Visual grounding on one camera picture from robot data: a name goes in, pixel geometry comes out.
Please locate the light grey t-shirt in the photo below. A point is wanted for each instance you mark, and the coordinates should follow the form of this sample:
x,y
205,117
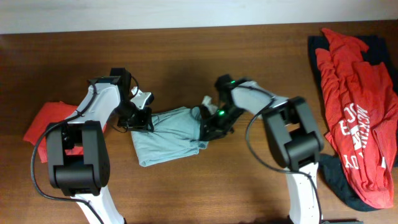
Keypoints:
x,y
176,135

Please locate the folded red cloth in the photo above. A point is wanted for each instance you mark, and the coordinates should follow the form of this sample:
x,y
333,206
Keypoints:
x,y
51,112

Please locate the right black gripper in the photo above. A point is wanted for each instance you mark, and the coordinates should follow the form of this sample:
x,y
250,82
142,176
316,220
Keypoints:
x,y
214,129

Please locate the red printed t-shirt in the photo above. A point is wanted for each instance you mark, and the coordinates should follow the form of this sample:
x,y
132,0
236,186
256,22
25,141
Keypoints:
x,y
361,114

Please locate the dark navy garment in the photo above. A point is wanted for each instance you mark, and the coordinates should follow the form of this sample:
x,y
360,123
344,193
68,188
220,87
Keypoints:
x,y
330,166

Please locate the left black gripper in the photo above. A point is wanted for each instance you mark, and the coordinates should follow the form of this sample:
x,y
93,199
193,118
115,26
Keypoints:
x,y
142,124

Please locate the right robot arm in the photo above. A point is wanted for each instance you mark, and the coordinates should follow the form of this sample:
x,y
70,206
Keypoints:
x,y
292,134

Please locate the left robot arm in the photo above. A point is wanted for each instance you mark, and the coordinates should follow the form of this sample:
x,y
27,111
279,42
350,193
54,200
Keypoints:
x,y
77,157

